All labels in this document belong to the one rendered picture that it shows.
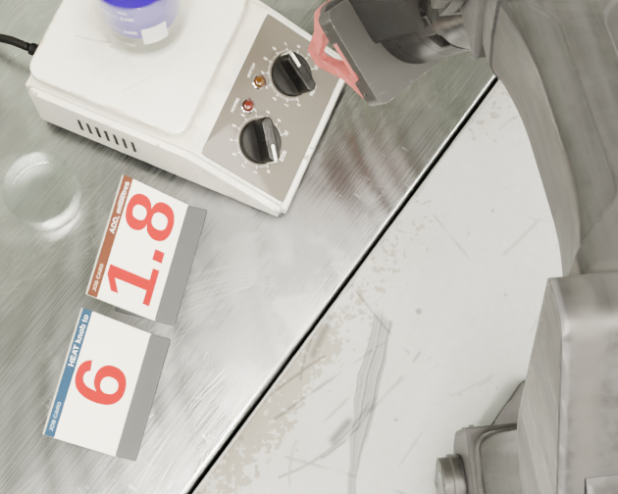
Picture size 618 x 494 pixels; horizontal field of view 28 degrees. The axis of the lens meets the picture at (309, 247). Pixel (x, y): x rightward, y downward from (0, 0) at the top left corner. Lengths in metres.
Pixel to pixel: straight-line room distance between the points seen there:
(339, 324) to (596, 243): 0.45
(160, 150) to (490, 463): 0.33
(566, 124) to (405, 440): 0.42
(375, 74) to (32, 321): 0.32
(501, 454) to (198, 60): 0.35
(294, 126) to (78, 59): 0.16
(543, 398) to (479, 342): 0.43
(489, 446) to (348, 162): 0.30
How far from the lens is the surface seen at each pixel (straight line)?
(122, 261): 0.88
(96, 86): 0.86
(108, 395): 0.88
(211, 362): 0.89
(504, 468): 0.69
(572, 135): 0.50
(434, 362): 0.90
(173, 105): 0.85
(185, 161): 0.87
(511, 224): 0.93
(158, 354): 0.89
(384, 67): 0.74
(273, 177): 0.88
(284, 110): 0.89
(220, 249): 0.91
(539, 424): 0.49
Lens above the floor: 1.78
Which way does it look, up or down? 75 degrees down
